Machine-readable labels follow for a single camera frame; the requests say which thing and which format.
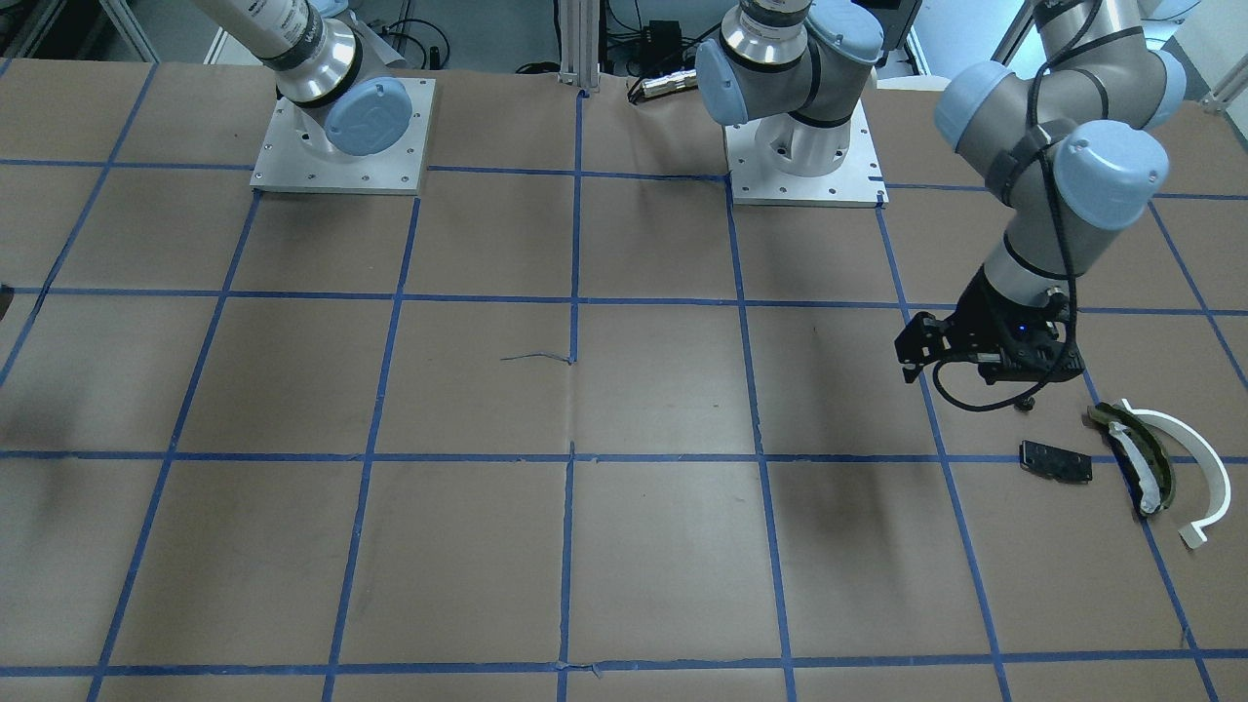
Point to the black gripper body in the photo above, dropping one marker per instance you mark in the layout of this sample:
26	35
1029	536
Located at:
976	319

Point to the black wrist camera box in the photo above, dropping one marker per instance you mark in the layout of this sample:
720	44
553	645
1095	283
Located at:
925	341

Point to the grey green brake shoe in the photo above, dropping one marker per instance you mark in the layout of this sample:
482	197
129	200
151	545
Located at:
1140	455

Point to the aluminium frame post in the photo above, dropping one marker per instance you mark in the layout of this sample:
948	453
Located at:
580	25

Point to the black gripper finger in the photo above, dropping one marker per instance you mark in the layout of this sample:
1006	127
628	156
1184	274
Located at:
1032	392

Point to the black flat plate part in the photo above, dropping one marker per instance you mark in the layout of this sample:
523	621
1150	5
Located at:
1059	464

